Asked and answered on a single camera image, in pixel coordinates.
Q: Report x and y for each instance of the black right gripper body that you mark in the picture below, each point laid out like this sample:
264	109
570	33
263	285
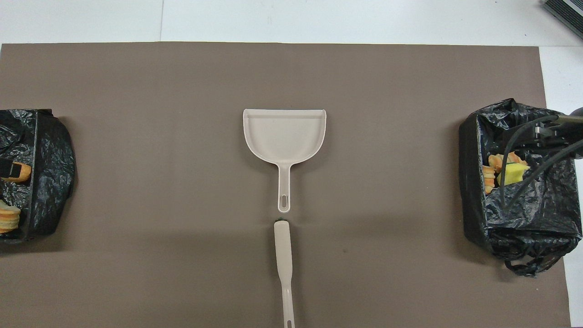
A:
553	132

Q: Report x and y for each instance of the brown oval bread roll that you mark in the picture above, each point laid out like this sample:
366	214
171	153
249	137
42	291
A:
23	172

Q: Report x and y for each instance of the pale bread chunk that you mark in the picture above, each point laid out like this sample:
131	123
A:
9	218

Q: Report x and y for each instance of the yellow green sponge piece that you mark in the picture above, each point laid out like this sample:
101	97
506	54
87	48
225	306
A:
512	174

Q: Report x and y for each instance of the orange striped croissant piece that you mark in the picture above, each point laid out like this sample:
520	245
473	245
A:
496	160

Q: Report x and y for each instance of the beige plastic dustpan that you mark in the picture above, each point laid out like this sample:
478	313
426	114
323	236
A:
284	136

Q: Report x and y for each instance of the black bag lined bin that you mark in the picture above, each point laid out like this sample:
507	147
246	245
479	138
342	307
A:
524	218
45	182

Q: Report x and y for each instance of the grey ribbed device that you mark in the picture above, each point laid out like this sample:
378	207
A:
567	11

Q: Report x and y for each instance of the brown table mat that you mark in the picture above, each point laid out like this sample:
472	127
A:
136	91

